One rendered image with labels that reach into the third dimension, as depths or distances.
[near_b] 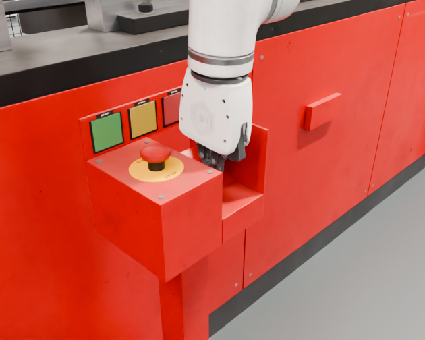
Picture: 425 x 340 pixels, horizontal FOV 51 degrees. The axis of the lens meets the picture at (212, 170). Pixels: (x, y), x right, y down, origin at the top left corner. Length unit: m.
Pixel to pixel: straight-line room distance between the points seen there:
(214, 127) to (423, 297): 1.19
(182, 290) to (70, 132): 0.31
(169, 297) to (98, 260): 0.22
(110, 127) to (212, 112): 0.14
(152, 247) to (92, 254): 0.35
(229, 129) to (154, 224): 0.15
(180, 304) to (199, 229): 0.19
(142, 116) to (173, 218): 0.18
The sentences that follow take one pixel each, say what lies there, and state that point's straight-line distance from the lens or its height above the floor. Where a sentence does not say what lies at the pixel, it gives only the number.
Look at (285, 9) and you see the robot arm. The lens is 0.60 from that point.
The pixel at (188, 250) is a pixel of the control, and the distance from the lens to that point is 0.59.
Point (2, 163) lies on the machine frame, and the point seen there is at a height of 0.74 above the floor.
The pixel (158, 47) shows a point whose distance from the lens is 0.84.
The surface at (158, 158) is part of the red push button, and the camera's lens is 0.57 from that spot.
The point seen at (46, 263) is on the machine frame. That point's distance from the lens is 0.87.
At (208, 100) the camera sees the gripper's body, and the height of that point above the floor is 0.86.
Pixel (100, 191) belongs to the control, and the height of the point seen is 0.74.
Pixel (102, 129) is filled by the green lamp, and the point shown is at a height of 0.82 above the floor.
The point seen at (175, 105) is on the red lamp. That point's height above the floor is 0.81.
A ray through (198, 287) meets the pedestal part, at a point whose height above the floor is 0.55.
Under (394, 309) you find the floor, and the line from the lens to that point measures 1.57.
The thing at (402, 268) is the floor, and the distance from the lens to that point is 1.73.
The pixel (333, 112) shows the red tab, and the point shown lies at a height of 0.57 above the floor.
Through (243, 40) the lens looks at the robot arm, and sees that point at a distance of 0.55.
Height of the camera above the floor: 1.07
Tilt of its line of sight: 29 degrees down
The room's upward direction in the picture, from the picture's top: straight up
